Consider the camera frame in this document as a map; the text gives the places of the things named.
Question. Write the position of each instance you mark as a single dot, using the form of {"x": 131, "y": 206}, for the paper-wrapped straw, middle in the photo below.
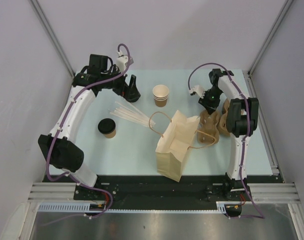
{"x": 136, "y": 115}

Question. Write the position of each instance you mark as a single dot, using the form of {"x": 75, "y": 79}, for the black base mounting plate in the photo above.
{"x": 143, "y": 192}

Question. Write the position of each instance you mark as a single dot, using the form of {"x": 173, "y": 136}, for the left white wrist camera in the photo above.
{"x": 122, "y": 61}

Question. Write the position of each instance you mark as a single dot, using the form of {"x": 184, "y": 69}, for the white slotted cable duct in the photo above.
{"x": 91, "y": 208}

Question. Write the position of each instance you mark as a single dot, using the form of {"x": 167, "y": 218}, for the brown paper cup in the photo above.
{"x": 111, "y": 134}

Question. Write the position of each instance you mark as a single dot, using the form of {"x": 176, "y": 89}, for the paper-wrapped straw, upper bundle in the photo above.
{"x": 131, "y": 113}

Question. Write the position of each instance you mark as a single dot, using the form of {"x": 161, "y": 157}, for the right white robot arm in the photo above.
{"x": 241, "y": 121}

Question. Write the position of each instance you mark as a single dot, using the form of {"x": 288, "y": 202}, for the brown pulp cup carrier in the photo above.
{"x": 209, "y": 134}
{"x": 222, "y": 128}

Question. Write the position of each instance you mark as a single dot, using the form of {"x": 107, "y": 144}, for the beige paper takeout bag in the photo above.
{"x": 175, "y": 143}

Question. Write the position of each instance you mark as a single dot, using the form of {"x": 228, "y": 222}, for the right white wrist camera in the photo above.
{"x": 197, "y": 90}

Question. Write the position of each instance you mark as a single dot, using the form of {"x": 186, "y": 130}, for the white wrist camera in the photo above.
{"x": 197, "y": 90}
{"x": 122, "y": 61}

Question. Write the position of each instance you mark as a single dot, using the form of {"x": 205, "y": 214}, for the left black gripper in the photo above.
{"x": 128, "y": 92}

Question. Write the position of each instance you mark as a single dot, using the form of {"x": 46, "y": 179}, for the stack of brown paper cups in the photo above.
{"x": 160, "y": 94}

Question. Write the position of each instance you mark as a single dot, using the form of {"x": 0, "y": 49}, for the paper-wrapped straw, separate long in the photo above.
{"x": 128, "y": 105}

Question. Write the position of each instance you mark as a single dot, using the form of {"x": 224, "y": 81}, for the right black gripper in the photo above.
{"x": 210, "y": 107}

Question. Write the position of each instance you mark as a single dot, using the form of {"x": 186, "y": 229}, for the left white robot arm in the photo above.
{"x": 58, "y": 147}

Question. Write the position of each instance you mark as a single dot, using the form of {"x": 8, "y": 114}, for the black plastic cup lid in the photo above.
{"x": 106, "y": 126}

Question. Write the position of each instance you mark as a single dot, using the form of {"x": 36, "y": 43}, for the aluminium frame rail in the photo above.
{"x": 63, "y": 192}

